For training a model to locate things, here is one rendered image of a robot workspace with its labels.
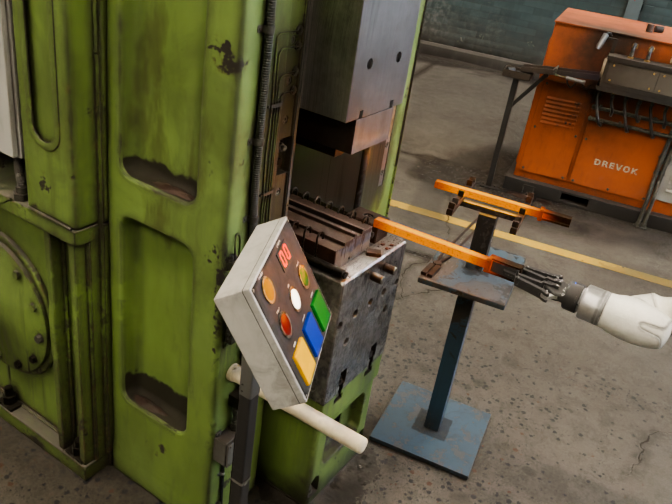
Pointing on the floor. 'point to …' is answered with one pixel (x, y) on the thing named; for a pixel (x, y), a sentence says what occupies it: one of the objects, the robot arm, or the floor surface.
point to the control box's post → (249, 392)
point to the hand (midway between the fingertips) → (505, 268)
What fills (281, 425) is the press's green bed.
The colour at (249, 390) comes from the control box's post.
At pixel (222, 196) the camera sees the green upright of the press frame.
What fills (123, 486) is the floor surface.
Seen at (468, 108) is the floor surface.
